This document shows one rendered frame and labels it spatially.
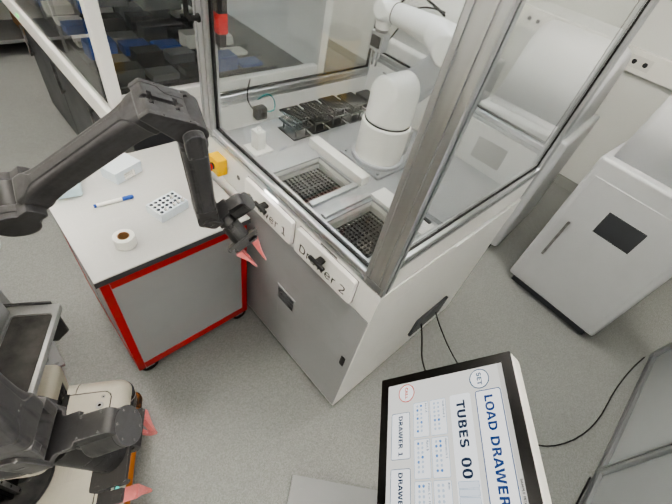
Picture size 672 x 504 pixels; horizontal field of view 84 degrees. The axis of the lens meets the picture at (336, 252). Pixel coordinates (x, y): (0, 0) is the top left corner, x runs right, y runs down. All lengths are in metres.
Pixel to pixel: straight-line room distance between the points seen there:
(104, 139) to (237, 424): 1.42
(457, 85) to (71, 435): 0.81
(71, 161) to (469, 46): 0.71
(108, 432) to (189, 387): 1.35
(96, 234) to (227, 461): 1.06
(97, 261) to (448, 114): 1.17
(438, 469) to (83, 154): 0.86
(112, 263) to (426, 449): 1.11
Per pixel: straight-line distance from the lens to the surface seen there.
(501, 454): 0.78
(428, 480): 0.83
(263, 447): 1.87
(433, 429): 0.85
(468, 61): 0.75
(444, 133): 0.79
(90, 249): 1.51
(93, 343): 2.20
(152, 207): 1.55
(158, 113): 0.72
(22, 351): 0.98
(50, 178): 0.85
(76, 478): 1.67
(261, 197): 1.40
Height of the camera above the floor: 1.81
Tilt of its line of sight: 46 degrees down
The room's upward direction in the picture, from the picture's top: 14 degrees clockwise
